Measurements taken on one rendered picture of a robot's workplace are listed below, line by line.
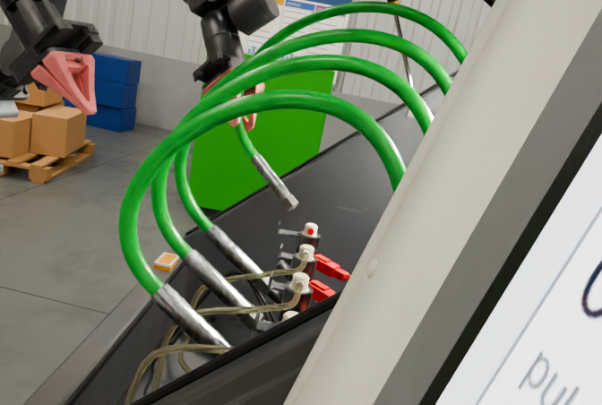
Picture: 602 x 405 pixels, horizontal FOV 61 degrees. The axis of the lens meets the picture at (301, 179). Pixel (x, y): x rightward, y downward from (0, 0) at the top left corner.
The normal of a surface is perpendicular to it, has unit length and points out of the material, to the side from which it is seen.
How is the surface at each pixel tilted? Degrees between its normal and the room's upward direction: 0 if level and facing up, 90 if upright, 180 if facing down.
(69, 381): 0
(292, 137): 90
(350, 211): 90
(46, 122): 90
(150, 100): 90
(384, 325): 76
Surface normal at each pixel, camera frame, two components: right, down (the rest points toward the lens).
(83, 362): 0.19, -0.95
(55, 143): 0.14, 0.25
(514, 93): -0.90, -0.43
